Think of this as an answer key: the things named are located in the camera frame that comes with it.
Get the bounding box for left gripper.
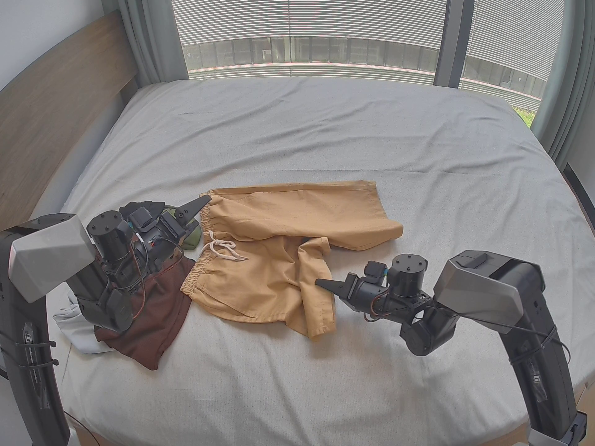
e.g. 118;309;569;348
139;209;189;254

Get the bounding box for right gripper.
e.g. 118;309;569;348
345;272;390;314

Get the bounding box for tan shorts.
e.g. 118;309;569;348
180;180;404;342

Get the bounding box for bed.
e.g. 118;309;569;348
0;10;595;446

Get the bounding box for green garment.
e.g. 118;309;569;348
160;205;204;251

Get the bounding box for black garment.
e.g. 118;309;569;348
118;199;168;224

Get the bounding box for brown shorts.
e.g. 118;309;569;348
93;249;197;371

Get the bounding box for pale grey garment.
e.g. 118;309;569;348
52;295;117;355

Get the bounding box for blue-green curtain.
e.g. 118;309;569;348
98;0;190;89
530;0;595;172

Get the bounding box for window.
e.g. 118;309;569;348
168;0;565;110

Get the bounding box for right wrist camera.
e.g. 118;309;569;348
365;260;389;283

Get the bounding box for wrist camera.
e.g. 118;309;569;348
365;260;389;283
126;206;162;233

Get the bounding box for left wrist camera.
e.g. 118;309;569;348
126;206;162;233

